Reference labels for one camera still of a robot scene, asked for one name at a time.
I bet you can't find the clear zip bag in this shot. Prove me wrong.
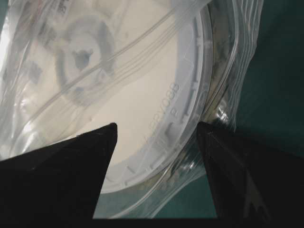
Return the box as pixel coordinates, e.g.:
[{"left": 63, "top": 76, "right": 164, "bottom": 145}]
[{"left": 0, "top": 0, "right": 263, "bottom": 219}]

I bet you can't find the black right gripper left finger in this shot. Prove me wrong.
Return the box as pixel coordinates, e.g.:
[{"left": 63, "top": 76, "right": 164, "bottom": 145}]
[{"left": 0, "top": 123, "right": 118, "bottom": 220}]

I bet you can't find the white translucent reel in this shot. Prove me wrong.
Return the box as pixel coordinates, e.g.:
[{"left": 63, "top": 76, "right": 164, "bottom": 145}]
[{"left": 0, "top": 0, "right": 210, "bottom": 195}]

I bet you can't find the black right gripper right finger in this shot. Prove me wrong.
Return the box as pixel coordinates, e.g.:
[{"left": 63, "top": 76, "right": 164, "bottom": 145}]
[{"left": 197, "top": 122, "right": 304, "bottom": 220}]

